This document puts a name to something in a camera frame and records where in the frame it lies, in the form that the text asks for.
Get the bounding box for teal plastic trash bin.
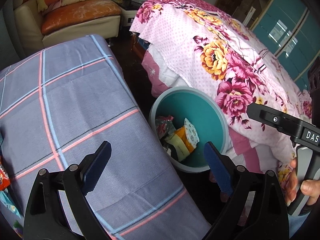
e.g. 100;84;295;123
149;87;229;173

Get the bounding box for orange snack bag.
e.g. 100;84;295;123
0;162;11;191

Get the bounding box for cream sofa chair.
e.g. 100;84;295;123
13;0;121;56

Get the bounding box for blue right sleeve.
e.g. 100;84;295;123
288;213;309;238

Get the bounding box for teal wardrobe doors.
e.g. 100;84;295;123
253;0;319;90

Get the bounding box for black white electronics box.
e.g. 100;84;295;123
119;0;147;27

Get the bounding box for white patterned small wrapper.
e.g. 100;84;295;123
184;118;200;149

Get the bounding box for yellow cream snack wrapper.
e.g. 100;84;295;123
164;127;196;162

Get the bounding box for red snack packet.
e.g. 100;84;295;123
155;115;176;139

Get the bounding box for pink floral bed quilt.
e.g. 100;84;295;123
131;0;312;187

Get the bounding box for grey plaid tablecloth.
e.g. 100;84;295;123
1;35;210;239

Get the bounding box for light blue snack wrapper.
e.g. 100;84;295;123
0;189;21;218

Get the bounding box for orange leather seat cushion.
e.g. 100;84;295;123
41;0;121;35

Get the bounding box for person right hand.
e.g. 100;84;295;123
285;158;320;206

